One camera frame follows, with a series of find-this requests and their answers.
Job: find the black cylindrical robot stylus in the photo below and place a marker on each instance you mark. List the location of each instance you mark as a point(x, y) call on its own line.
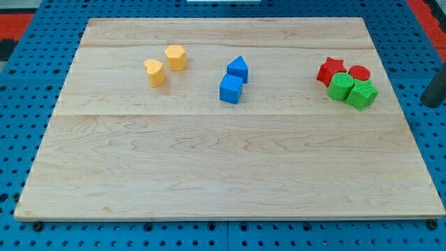
point(434, 94)

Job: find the green star block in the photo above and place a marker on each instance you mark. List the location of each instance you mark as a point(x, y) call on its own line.
point(362, 94)

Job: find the red star block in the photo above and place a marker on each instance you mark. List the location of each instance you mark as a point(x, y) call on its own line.
point(329, 68)

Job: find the red cylinder block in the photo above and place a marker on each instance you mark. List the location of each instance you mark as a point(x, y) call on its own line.
point(359, 72)

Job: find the green cylinder block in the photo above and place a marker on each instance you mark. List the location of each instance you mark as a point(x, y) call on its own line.
point(340, 86)

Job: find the blue triangle block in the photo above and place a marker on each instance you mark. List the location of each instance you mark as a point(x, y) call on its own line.
point(238, 68)

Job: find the blue cube block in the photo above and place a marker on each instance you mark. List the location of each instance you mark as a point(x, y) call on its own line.
point(231, 88)

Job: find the yellow hexagon block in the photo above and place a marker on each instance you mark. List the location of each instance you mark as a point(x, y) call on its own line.
point(176, 57)

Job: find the light wooden board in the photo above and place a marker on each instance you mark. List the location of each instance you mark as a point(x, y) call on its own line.
point(117, 149)

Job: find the yellow heart block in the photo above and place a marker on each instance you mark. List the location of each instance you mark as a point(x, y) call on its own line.
point(155, 72)

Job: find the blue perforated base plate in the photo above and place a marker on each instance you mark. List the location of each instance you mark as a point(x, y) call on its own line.
point(34, 76)

